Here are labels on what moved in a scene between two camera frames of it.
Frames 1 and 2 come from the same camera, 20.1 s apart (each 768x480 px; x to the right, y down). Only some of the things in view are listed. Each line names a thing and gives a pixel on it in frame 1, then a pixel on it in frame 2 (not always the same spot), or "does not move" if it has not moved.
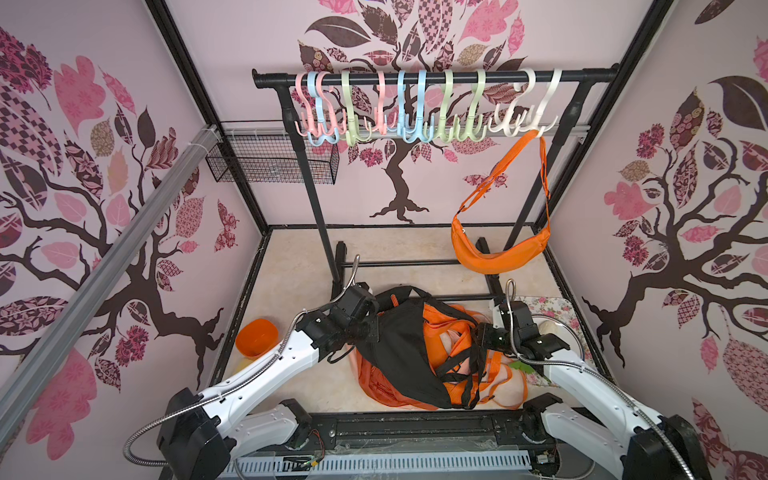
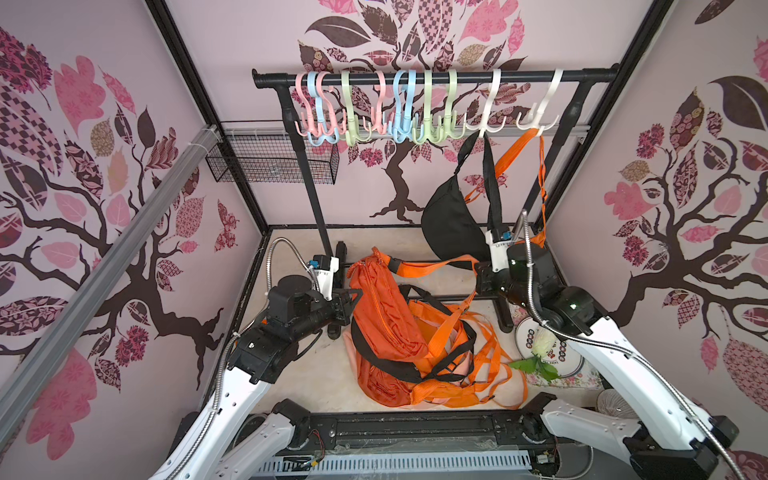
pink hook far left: x=310 y=129 does not move
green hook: x=450 y=135 -> x=430 y=131
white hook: x=538 y=126 does not move
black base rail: x=428 y=432 does not move
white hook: x=507 y=124 -> x=483 y=127
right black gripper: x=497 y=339 -> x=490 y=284
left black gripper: x=372 y=318 -> x=344 y=305
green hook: x=352 y=135 does not move
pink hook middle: x=380 y=122 does not move
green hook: x=479 y=86 -> x=451 y=120
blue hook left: x=312 y=90 does not move
